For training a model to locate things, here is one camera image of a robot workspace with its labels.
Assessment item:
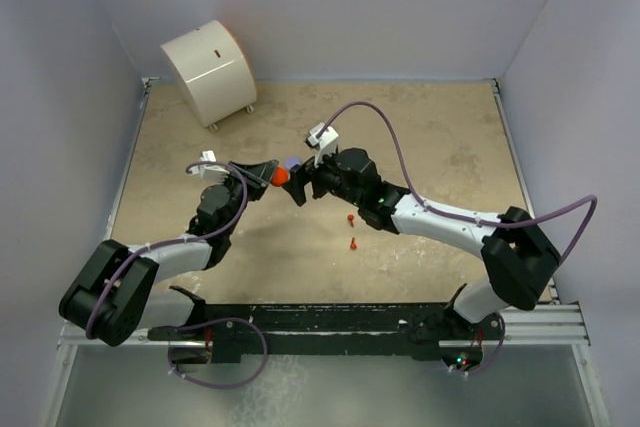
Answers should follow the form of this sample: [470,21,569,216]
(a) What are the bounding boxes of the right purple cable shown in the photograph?
[319,102,599,378]

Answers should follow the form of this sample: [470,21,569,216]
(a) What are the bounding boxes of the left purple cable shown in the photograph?
[84,161,271,389]

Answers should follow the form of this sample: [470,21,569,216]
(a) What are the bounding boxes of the lilac earbud charging case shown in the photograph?
[284,156,302,171]

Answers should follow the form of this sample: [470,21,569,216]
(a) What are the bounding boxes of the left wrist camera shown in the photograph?
[196,150,229,184]

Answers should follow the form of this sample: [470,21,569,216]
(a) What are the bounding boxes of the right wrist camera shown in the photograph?
[305,123,339,165]

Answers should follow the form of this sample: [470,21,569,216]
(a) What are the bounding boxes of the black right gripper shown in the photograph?
[282,145,363,207]

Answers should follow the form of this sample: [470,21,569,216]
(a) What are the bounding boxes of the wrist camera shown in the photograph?
[305,123,339,165]
[196,150,229,184]

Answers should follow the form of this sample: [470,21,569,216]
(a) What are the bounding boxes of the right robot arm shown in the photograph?
[283,148,560,338]

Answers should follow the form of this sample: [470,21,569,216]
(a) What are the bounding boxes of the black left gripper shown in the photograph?
[219,160,276,236]

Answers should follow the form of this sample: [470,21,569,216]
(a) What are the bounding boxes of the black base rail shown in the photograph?
[148,302,504,363]

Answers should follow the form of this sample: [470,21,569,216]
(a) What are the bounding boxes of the purple cable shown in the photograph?
[319,102,599,378]
[84,161,271,389]

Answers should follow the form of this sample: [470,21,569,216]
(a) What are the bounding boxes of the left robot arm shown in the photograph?
[58,157,278,347]

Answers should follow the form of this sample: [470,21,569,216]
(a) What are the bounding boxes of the orange earbud charging case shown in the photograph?
[270,167,289,187]

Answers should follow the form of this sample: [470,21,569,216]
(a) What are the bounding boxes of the white cylindrical box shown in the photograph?
[161,20,257,130]

